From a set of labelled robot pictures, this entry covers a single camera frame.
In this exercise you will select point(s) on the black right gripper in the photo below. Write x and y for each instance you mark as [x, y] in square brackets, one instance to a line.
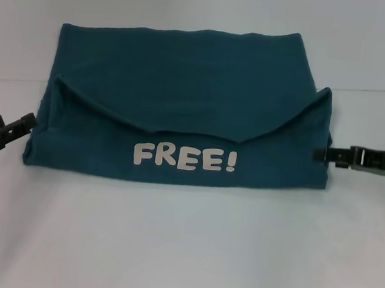
[384, 162]

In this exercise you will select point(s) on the teal blue shirt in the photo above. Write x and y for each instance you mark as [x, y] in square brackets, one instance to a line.
[181, 122]

